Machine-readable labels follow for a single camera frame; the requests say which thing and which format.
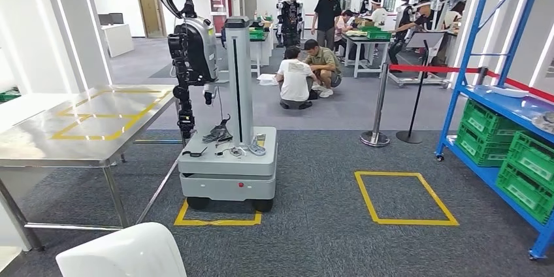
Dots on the grey wheeled humanoid robot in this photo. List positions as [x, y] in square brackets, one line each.
[240, 93]

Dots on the blue steel shelf rack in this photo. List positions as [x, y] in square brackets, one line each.
[469, 50]

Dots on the steel workbench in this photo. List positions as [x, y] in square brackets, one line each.
[39, 145]

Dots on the white frame work table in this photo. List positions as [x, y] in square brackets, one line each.
[359, 39]

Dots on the white black humanoid robot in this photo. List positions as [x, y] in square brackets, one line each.
[363, 2]
[404, 11]

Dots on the brown door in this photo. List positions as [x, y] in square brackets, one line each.
[149, 6]

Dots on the black stanchion post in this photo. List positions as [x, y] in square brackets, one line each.
[481, 77]

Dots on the white paper stack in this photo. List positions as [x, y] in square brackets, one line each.
[267, 80]

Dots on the grey round car part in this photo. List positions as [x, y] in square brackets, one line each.
[544, 122]

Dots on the white curved car part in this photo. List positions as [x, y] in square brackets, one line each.
[121, 253]
[508, 92]

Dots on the silver stanchion post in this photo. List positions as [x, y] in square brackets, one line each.
[381, 102]

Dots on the green plastic crate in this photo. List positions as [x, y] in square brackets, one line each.
[256, 34]
[8, 95]
[534, 158]
[484, 121]
[523, 195]
[478, 149]
[377, 35]

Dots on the dark computer monitors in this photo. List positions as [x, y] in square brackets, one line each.
[110, 19]

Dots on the spare black robot hand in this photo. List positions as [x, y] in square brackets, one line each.
[218, 132]

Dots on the red barrier belt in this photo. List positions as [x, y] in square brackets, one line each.
[433, 69]

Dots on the red fire equipment cabinet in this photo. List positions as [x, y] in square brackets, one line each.
[217, 6]

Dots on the person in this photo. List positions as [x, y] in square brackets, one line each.
[380, 15]
[342, 26]
[426, 17]
[294, 80]
[452, 15]
[324, 61]
[326, 13]

